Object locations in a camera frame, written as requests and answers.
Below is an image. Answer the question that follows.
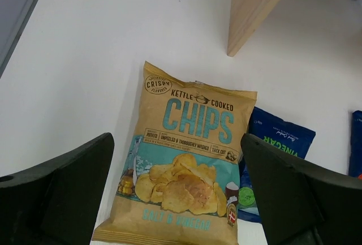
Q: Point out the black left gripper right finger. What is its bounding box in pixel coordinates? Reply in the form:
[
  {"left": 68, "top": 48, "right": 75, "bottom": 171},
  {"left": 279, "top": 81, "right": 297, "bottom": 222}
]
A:
[{"left": 241, "top": 134, "right": 361, "bottom": 244}]

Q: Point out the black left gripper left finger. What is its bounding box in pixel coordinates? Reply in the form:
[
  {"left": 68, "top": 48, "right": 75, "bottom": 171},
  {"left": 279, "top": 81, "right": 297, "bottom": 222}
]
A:
[{"left": 1, "top": 133, "right": 114, "bottom": 244}]

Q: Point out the blue spicy chilli bag front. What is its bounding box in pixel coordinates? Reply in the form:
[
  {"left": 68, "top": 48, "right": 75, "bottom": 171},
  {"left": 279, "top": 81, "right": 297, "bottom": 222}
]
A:
[{"left": 348, "top": 110, "right": 362, "bottom": 179}]

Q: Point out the blue sea salt vinegar bag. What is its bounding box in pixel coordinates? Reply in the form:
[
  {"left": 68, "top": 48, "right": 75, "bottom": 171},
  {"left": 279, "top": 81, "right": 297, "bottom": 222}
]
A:
[{"left": 236, "top": 106, "right": 316, "bottom": 223}]

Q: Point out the tan kettle chips bag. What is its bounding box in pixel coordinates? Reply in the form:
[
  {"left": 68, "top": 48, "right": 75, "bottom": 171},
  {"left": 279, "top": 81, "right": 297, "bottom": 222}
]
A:
[{"left": 92, "top": 62, "right": 257, "bottom": 244}]

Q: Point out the grey metal frame post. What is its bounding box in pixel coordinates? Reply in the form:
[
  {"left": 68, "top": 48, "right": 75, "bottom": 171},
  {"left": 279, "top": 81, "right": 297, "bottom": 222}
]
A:
[{"left": 0, "top": 0, "right": 38, "bottom": 73}]

